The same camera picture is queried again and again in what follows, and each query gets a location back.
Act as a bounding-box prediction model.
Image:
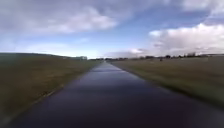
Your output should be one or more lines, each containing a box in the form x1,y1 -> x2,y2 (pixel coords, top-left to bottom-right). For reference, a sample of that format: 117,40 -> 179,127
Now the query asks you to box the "flat grass field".
111,55 -> 224,107

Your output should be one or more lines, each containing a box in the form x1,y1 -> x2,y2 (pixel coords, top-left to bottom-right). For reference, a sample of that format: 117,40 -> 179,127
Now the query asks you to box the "dark wet asphalt path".
6,60 -> 224,128

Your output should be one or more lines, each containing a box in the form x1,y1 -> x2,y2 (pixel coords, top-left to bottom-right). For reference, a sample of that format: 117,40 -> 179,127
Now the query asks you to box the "row of distant trees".
89,52 -> 224,62

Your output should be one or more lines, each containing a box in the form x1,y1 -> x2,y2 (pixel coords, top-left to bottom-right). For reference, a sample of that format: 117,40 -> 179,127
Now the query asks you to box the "grass slope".
0,52 -> 103,125

